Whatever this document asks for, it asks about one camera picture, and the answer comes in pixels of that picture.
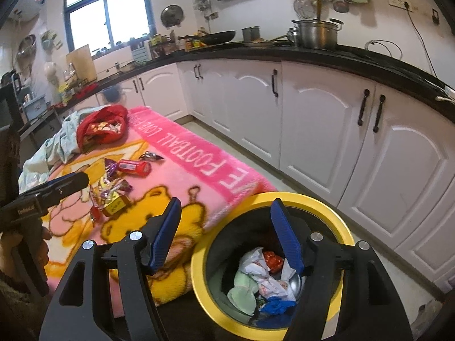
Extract red long snack wrapper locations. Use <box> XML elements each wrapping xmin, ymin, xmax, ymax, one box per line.
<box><xmin>90</xmin><ymin>186</ymin><xmax>103</xmax><ymax>226</ymax></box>

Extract yellow snack box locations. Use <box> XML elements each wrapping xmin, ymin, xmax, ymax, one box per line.
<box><xmin>100</xmin><ymin>192</ymin><xmax>131</xmax><ymax>217</ymax></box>

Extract red sausage stick wrapper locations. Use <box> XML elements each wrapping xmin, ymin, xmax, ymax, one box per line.
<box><xmin>116</xmin><ymin>159</ymin><xmax>152</xmax><ymax>177</ymax></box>

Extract blue glove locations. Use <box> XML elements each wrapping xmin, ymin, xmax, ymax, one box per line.
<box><xmin>258</xmin><ymin>296</ymin><xmax>297</xmax><ymax>316</ymax></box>

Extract white plastic wrapper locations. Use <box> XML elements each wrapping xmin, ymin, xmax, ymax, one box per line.
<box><xmin>239</xmin><ymin>247</ymin><xmax>297</xmax><ymax>301</ymax></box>

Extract yellow rimmed black trash bin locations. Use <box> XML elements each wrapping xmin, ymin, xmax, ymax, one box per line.
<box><xmin>191</xmin><ymin>192</ymin><xmax>354</xmax><ymax>340</ymax></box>

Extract white kitchen cabinets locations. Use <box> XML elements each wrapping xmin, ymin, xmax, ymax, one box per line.
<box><xmin>118</xmin><ymin>59</ymin><xmax>454</xmax><ymax>292</ymax></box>

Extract black kitchen countertop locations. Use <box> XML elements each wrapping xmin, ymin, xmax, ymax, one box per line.
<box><xmin>51</xmin><ymin>42</ymin><xmax>454</xmax><ymax>121</ymax></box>

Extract left hand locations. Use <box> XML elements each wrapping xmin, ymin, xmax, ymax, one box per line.
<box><xmin>0</xmin><ymin>226</ymin><xmax>53</xmax><ymax>283</ymax></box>

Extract purple candy wrapper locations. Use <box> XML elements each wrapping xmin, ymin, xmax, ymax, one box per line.
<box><xmin>100</xmin><ymin>158</ymin><xmax>133</xmax><ymax>200</ymax></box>

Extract light blue crumpled cloth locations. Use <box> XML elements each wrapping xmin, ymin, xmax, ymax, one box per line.
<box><xmin>18</xmin><ymin>106</ymin><xmax>103</xmax><ymax>193</ymax></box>

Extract pink cartoon bear blanket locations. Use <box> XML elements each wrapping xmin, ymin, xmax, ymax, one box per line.
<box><xmin>43</xmin><ymin>107</ymin><xmax>274</xmax><ymax>305</ymax></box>

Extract red fabric bag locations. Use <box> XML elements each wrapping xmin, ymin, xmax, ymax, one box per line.
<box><xmin>76</xmin><ymin>105</ymin><xmax>128</xmax><ymax>153</ymax></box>

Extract dark foil candy wrapper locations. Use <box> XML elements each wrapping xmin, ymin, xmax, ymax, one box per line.
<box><xmin>139</xmin><ymin>151</ymin><xmax>164</xmax><ymax>162</ymax></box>

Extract pale green sponge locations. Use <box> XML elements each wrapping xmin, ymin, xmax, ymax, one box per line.
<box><xmin>227</xmin><ymin>271</ymin><xmax>258</xmax><ymax>316</ymax></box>

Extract wooden cutting board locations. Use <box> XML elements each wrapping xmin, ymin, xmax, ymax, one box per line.
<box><xmin>66</xmin><ymin>45</ymin><xmax>97</xmax><ymax>82</ymax></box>

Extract blue framed window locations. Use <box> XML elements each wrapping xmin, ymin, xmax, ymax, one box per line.
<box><xmin>63</xmin><ymin>0</ymin><xmax>157</xmax><ymax>54</ymax></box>

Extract clear plastic bag on floor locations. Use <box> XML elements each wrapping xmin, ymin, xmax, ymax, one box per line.
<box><xmin>411</xmin><ymin>300</ymin><xmax>443</xmax><ymax>335</ymax></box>

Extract grey metal canister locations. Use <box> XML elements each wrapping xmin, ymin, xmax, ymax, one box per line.
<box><xmin>242</xmin><ymin>26</ymin><xmax>261</xmax><ymax>42</ymax></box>

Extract steel stock pot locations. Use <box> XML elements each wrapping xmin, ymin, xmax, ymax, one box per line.
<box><xmin>287</xmin><ymin>18</ymin><xmax>344</xmax><ymax>51</ymax></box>

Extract black wok pan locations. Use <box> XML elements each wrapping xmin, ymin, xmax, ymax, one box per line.
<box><xmin>178</xmin><ymin>30</ymin><xmax>237</xmax><ymax>45</ymax></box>

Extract round pot lid on wall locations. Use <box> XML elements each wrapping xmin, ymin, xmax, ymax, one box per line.
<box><xmin>160</xmin><ymin>4</ymin><xmax>184</xmax><ymax>28</ymax></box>

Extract white coiled cable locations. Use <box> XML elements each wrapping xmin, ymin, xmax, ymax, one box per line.
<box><xmin>364</xmin><ymin>39</ymin><xmax>404</xmax><ymax>61</ymax></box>

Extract black power cable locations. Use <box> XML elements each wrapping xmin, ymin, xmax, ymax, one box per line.
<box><xmin>402</xmin><ymin>3</ymin><xmax>440</xmax><ymax>79</ymax></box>

